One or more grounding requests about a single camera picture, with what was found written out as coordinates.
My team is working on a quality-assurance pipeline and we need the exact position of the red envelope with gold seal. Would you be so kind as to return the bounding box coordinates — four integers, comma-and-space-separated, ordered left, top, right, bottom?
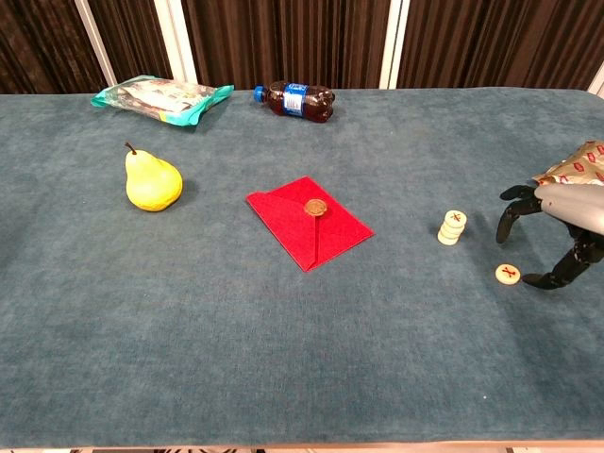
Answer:
244, 176, 376, 274

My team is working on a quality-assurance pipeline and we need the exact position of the small cola bottle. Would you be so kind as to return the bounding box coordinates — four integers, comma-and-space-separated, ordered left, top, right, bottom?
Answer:
253, 80, 337, 125

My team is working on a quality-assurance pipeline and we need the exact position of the wide white frame post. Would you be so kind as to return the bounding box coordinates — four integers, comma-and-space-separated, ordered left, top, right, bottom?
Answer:
586, 60, 604, 99
153, 0, 198, 85
378, 0, 411, 90

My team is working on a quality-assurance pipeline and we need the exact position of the black pleated curtain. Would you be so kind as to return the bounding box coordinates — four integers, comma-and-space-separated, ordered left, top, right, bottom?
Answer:
0, 0, 604, 95

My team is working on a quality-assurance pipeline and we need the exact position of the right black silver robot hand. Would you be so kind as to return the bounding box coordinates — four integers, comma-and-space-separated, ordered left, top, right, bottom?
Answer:
495, 182, 604, 290

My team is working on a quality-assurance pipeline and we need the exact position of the yellow pear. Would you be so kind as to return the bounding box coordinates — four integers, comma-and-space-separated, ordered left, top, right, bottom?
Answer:
124, 141, 184, 212

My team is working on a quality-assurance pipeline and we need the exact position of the teal table cloth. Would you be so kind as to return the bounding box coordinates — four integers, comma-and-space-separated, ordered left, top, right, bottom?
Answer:
0, 87, 604, 448

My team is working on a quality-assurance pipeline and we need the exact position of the gold red snack package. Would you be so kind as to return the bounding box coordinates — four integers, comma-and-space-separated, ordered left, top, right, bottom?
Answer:
531, 140, 604, 188

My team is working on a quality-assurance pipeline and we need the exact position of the thin white frame post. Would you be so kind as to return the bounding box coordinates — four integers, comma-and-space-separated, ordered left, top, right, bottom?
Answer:
74, 0, 119, 89

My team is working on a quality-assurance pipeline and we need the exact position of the teal snack bag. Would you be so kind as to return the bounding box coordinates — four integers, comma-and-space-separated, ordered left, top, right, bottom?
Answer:
90, 74, 236, 127

